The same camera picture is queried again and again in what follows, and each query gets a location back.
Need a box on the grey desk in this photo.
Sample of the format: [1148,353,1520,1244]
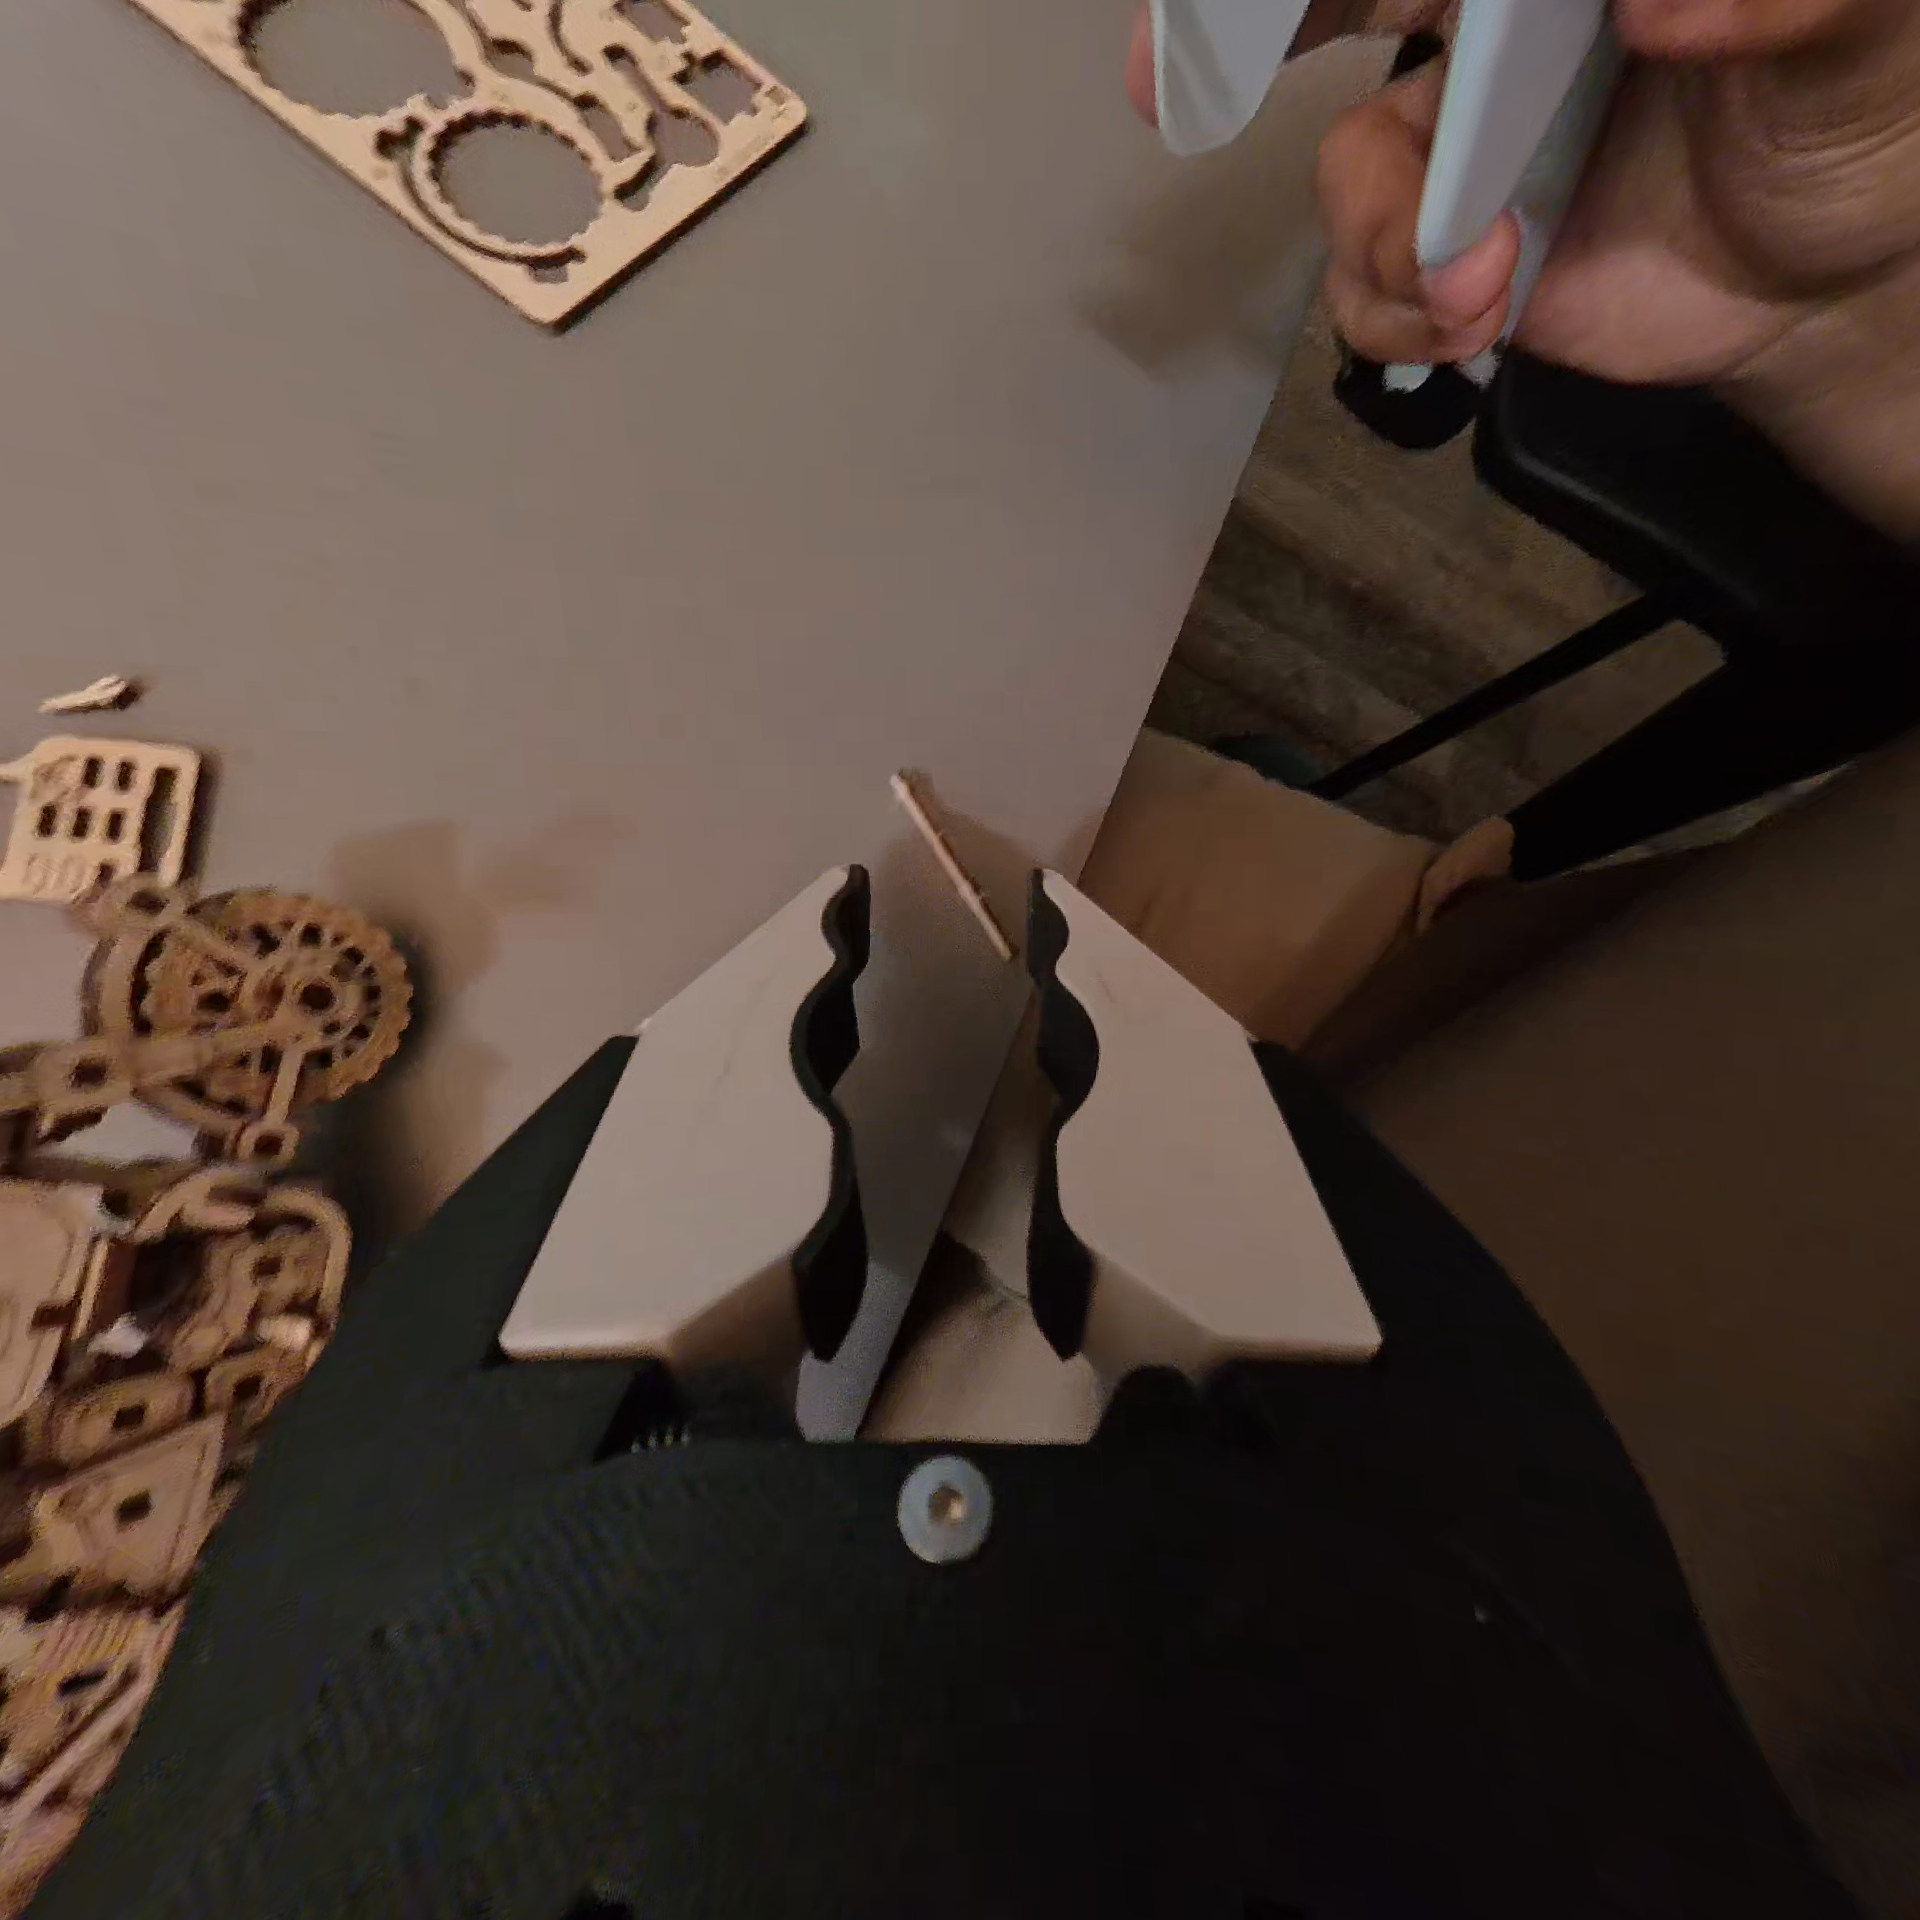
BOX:
[0,0,1413,1907]

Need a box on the cardboard box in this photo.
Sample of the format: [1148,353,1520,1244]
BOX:
[1077,726,1517,1059]

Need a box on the person's leg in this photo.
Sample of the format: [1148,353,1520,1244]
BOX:
[1319,750,1920,1920]

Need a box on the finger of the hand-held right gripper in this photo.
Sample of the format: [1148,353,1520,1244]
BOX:
[1148,0,1311,160]

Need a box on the black chair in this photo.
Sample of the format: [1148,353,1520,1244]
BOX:
[1305,348,1920,887]

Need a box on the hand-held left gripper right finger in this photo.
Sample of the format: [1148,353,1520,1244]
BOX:
[1024,866,1385,1370]

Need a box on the wooden grid piece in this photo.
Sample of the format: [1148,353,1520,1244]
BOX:
[0,736,205,905]

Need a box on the person's right hand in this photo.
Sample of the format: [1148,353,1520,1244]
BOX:
[1316,0,1920,539]

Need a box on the wooden sheet with round holes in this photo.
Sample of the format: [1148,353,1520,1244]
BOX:
[128,0,809,329]

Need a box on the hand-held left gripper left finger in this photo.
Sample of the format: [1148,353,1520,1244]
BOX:
[499,864,875,1370]

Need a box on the thin wooden stick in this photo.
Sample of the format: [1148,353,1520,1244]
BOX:
[890,768,1018,966]

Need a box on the pile of wooden model parts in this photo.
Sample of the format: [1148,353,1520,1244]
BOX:
[0,878,419,1894]

